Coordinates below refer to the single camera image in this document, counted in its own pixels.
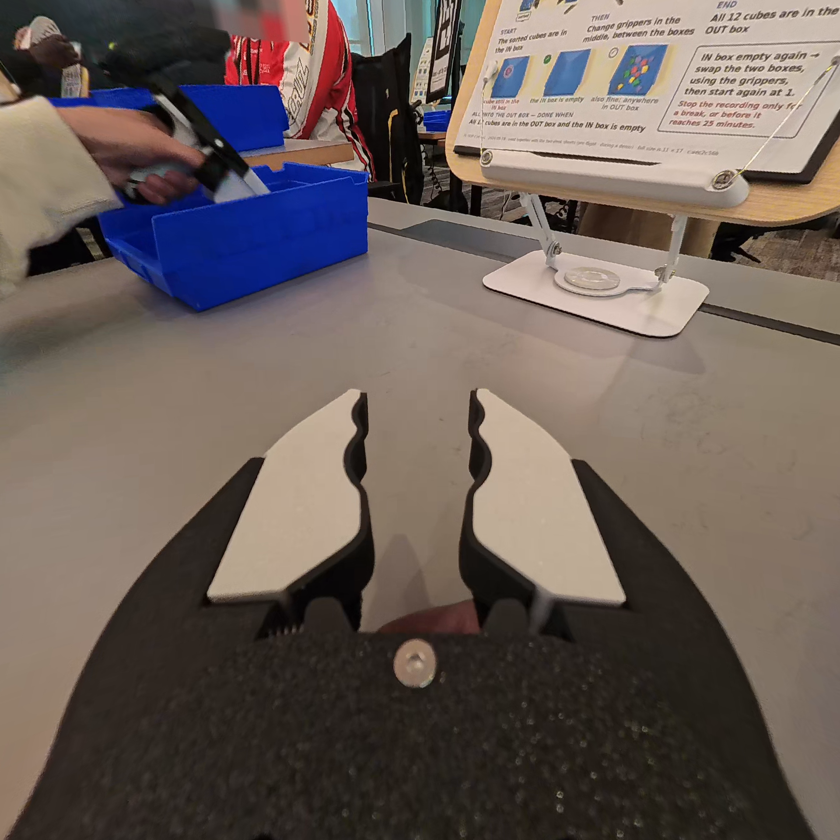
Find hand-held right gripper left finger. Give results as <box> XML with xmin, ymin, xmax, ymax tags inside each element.
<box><xmin>206</xmin><ymin>389</ymin><xmax>375</xmax><ymax>634</ymax></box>

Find person's left forearm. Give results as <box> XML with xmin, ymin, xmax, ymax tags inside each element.
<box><xmin>0</xmin><ymin>95</ymin><xmax>126</xmax><ymax>283</ymax></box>

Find black white tag sign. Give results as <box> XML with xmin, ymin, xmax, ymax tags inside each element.
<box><xmin>425</xmin><ymin>0</ymin><xmax>464</xmax><ymax>105</ymax></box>

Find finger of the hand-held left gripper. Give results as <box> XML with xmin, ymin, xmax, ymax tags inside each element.
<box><xmin>150</xmin><ymin>75</ymin><xmax>253</xmax><ymax>191</ymax></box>
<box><xmin>211</xmin><ymin>167</ymin><xmax>271</xmax><ymax>203</ymax></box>

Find printed instruction sheet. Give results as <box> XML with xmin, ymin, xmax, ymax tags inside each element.
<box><xmin>454</xmin><ymin>0</ymin><xmax>840</xmax><ymax>185</ymax></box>

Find wooden document stand white base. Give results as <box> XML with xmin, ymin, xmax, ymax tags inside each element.
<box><xmin>445</xmin><ymin>0</ymin><xmax>840</xmax><ymax>339</ymax></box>

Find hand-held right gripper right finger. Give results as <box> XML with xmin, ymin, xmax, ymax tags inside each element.
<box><xmin>458</xmin><ymin>387</ymin><xmax>627</xmax><ymax>636</ymax></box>

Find person's left hand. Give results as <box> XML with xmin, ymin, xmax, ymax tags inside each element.
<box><xmin>58</xmin><ymin>105</ymin><xmax>206</xmax><ymax>206</ymax></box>

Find wooden edged table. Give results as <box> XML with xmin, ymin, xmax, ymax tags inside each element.
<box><xmin>239</xmin><ymin>138</ymin><xmax>355</xmax><ymax>168</ymax></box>

